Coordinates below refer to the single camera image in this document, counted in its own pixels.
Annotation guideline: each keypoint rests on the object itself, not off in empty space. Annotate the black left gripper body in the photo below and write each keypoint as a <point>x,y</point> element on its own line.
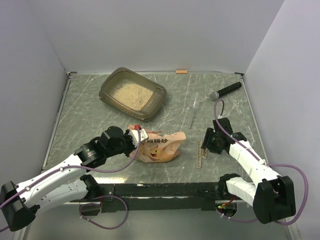
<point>127,145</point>

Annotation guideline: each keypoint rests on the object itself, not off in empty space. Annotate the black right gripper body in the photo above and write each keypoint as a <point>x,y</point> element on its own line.
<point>215,147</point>

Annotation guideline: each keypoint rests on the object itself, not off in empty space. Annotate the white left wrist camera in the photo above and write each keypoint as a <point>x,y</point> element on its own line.
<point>138,133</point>

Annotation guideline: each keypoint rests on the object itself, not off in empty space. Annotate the pink cat litter bag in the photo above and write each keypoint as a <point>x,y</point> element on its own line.
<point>160,148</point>

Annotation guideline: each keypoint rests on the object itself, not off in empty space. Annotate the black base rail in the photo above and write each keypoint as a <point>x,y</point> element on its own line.
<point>159,196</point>

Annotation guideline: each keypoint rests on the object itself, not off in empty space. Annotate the clear plastic litter scoop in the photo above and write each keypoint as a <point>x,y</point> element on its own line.
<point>193,106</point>

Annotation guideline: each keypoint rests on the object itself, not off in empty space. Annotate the orange tape piece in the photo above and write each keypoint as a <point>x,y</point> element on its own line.
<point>181,71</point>

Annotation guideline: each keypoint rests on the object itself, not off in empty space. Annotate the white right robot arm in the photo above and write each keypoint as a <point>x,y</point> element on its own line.
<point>271,195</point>

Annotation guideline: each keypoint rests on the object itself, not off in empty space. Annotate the brown plastic litter box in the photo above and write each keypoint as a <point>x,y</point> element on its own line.
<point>123,75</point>

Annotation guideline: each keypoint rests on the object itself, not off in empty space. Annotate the beige cat litter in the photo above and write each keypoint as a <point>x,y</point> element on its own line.
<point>132,95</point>

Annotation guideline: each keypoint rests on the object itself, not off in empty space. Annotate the small wooden comb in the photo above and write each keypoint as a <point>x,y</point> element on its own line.
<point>201,154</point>

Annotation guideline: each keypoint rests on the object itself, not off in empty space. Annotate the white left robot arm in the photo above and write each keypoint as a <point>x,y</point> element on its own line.
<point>69,180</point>

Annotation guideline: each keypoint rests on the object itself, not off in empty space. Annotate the black handheld microphone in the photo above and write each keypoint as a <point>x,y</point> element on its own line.
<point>215,95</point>

